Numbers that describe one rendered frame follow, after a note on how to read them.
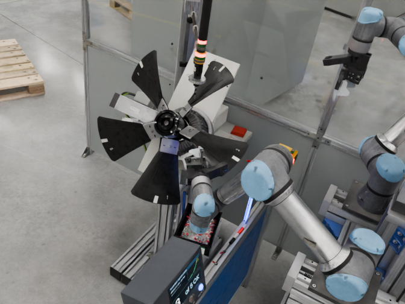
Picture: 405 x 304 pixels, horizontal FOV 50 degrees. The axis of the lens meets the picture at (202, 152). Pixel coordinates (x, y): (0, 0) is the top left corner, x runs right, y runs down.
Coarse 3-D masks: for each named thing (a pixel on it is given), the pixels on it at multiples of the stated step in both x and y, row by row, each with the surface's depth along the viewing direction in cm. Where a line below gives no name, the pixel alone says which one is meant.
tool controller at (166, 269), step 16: (176, 240) 136; (160, 256) 131; (176, 256) 130; (192, 256) 130; (144, 272) 126; (160, 272) 125; (176, 272) 124; (192, 272) 131; (128, 288) 121; (144, 288) 120; (160, 288) 120; (176, 288) 124; (192, 288) 133
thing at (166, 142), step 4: (164, 140) 192; (168, 140) 193; (172, 140) 194; (164, 144) 192; (168, 144) 194; (172, 144) 195; (176, 144) 196; (160, 148) 192; (164, 148) 193; (168, 148) 194; (172, 148) 195; (176, 148) 196; (164, 152) 193; (168, 152) 194; (172, 152) 195; (176, 152) 196
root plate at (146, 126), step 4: (144, 124) 196; (148, 124) 196; (152, 124) 196; (148, 128) 198; (152, 128) 197; (148, 132) 199; (156, 132) 199; (152, 136) 200; (156, 136) 200; (160, 136) 200
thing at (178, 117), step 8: (160, 112) 191; (168, 112) 190; (176, 112) 201; (160, 120) 190; (168, 120) 190; (176, 120) 188; (184, 120) 198; (160, 128) 191; (168, 128) 189; (176, 128) 187; (168, 136) 190; (176, 136) 193
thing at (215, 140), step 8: (192, 136) 188; (200, 136) 190; (208, 136) 191; (216, 136) 193; (200, 144) 186; (208, 144) 187; (216, 144) 188; (224, 144) 189; (232, 144) 189; (240, 144) 190; (208, 152) 184; (216, 152) 184; (224, 152) 185; (232, 152) 186; (240, 152) 186; (208, 160) 181; (216, 160) 182; (224, 160) 182; (232, 160) 183
